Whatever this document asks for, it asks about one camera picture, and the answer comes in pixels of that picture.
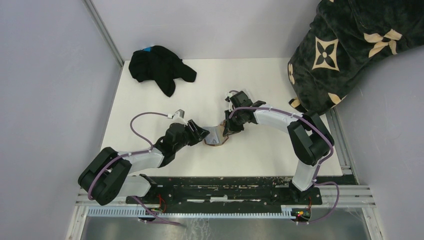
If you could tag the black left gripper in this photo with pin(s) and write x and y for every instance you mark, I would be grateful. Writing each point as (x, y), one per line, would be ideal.
(199, 133)

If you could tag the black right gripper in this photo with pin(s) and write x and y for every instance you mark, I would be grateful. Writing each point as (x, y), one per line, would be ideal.
(229, 128)

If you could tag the brown leather card holder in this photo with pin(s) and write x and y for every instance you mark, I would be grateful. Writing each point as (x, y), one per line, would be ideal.
(215, 138)

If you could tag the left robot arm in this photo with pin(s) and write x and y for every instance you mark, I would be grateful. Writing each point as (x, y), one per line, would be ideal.
(111, 173)

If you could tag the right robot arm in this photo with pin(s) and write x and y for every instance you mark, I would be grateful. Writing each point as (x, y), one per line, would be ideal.
(311, 141)

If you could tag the black cloth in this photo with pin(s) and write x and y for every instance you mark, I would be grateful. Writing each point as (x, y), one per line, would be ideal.
(161, 65)

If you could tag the black patterned blanket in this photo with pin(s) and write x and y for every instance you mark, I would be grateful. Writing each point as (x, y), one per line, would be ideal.
(344, 38)

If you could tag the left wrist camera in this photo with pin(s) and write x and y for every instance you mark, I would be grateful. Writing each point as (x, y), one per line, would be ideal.
(178, 115)

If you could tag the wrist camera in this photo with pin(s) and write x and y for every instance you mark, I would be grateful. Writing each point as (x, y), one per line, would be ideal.
(178, 115)
(228, 96)

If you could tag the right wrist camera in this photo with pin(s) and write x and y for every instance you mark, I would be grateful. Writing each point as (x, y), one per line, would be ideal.
(228, 96)

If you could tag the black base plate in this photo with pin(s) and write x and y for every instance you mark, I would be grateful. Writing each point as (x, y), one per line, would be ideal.
(229, 195)

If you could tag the aluminium rail frame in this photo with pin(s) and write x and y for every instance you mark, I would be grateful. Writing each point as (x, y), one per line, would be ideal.
(343, 194)

